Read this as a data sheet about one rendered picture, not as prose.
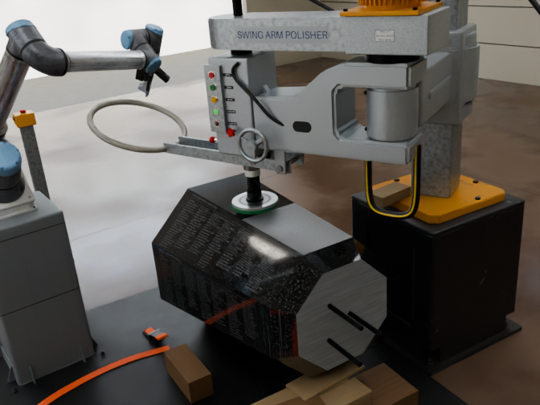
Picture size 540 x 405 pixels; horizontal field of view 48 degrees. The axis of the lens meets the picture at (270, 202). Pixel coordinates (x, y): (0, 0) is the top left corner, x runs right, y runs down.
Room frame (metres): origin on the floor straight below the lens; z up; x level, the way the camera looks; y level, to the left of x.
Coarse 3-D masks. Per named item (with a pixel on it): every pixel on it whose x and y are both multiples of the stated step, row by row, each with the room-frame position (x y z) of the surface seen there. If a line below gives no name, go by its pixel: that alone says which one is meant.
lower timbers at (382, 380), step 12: (372, 372) 2.27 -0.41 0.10; (384, 372) 2.27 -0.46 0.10; (372, 384) 2.19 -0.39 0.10; (384, 384) 2.18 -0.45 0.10; (396, 384) 2.18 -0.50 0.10; (408, 384) 2.17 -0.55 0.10; (372, 396) 2.11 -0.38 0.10; (384, 396) 2.11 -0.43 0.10; (396, 396) 2.10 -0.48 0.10; (408, 396) 2.10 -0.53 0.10
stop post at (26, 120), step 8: (16, 112) 3.92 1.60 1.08; (24, 112) 3.90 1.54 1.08; (32, 112) 3.88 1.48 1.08; (16, 120) 3.83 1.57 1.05; (24, 120) 3.85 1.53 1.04; (32, 120) 3.87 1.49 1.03; (24, 128) 3.86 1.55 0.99; (32, 128) 3.89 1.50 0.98; (24, 136) 3.86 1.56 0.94; (32, 136) 3.88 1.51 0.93; (24, 144) 3.86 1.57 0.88; (32, 144) 3.87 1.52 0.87; (32, 152) 3.87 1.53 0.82; (32, 160) 3.86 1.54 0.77; (40, 160) 3.89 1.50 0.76; (32, 168) 3.86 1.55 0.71; (40, 168) 3.88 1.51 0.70; (32, 176) 3.85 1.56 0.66; (40, 176) 3.88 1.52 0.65; (40, 184) 3.87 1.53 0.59; (48, 192) 3.89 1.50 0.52
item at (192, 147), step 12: (168, 144) 2.76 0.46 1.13; (192, 144) 2.83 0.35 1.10; (204, 144) 2.79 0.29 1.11; (216, 144) 2.75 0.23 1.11; (192, 156) 2.69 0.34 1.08; (204, 156) 2.65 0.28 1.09; (216, 156) 2.61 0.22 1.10; (228, 156) 2.57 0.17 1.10; (240, 156) 2.54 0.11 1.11; (288, 156) 2.53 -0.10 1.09; (300, 156) 2.50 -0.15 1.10; (264, 168) 2.47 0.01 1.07; (276, 168) 2.40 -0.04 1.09; (288, 168) 2.41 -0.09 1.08
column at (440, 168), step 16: (432, 0) 2.71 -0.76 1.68; (448, 0) 2.67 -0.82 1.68; (464, 0) 2.75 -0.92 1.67; (464, 16) 2.76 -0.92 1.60; (432, 128) 2.70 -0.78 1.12; (448, 128) 2.66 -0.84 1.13; (432, 144) 2.70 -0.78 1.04; (448, 144) 2.66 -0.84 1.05; (432, 160) 2.69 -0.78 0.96; (448, 160) 2.66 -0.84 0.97; (432, 176) 2.69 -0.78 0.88; (448, 176) 2.65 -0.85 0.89; (432, 192) 2.69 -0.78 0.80; (448, 192) 2.65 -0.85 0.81
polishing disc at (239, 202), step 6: (246, 192) 2.68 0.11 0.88; (264, 192) 2.66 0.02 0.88; (270, 192) 2.65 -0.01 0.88; (234, 198) 2.61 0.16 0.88; (240, 198) 2.60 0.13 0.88; (264, 198) 2.58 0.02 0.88; (270, 198) 2.57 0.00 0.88; (276, 198) 2.57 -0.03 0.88; (234, 204) 2.54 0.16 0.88; (240, 204) 2.53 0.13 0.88; (246, 204) 2.53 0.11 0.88; (252, 204) 2.52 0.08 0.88; (258, 204) 2.52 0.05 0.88; (264, 204) 2.51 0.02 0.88; (270, 204) 2.51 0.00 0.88; (246, 210) 2.48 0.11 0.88; (252, 210) 2.48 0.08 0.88; (258, 210) 2.48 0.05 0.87
